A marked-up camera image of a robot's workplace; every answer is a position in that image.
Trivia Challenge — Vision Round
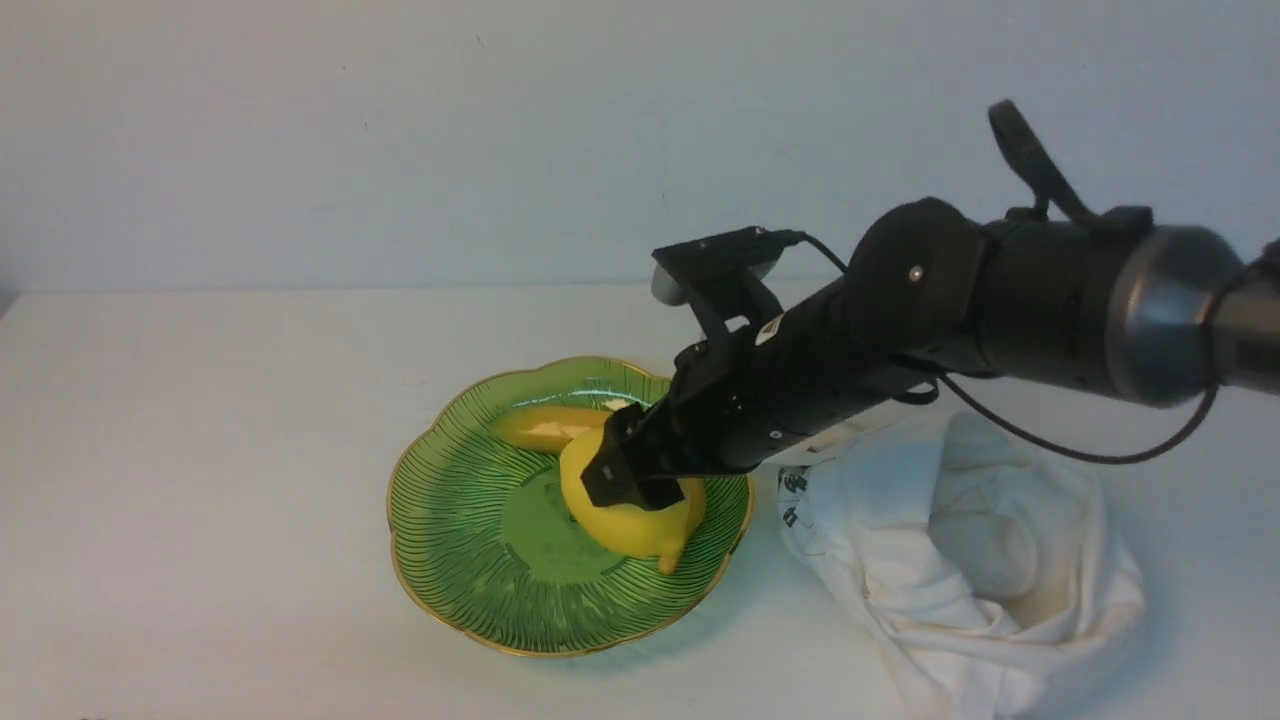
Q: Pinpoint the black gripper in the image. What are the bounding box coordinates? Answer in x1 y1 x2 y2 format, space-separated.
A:
582 279 936 509

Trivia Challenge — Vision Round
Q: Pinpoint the yellow lemon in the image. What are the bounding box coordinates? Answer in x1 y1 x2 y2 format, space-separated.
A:
559 427 707 575

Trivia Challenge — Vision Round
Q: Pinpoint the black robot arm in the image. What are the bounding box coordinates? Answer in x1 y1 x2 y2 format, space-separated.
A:
582 199 1279 510

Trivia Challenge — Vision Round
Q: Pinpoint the white cloth bag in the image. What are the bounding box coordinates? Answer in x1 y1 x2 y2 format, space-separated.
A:
776 411 1147 719

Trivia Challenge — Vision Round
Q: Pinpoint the yellow banana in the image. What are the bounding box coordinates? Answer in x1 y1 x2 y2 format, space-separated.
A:
489 404 707 577

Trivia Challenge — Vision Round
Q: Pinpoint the green ribbed glass plate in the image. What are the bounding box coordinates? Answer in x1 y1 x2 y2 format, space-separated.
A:
387 356 755 659

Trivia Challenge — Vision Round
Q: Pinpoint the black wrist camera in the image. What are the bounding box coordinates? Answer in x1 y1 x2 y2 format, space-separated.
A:
650 225 810 346

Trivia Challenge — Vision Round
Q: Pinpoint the black cable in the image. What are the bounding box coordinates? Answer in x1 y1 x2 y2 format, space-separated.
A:
800 232 1222 466

